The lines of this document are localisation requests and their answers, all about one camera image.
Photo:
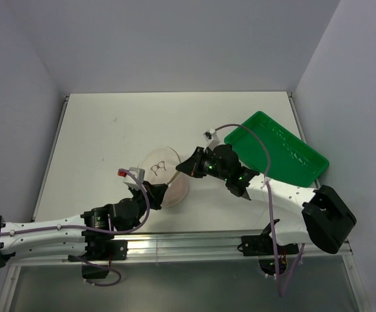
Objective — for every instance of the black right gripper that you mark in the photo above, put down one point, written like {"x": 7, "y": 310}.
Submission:
{"x": 192, "y": 165}

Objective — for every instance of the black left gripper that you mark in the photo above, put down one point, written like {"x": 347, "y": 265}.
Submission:
{"x": 157, "y": 192}

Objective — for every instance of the round mesh laundry bag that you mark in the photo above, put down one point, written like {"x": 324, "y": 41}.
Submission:
{"x": 160, "y": 168}

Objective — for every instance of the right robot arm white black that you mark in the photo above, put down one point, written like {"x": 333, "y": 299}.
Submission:
{"x": 322, "y": 217}

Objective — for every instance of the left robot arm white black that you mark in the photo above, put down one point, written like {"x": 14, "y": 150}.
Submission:
{"x": 85, "y": 235}

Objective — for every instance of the green plastic tray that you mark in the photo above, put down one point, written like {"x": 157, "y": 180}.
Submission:
{"x": 292, "y": 160}

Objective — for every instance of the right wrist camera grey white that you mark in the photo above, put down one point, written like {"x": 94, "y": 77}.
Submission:
{"x": 212, "y": 140}

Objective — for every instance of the aluminium mounting rail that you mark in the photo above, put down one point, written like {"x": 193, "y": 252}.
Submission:
{"x": 184, "y": 247}

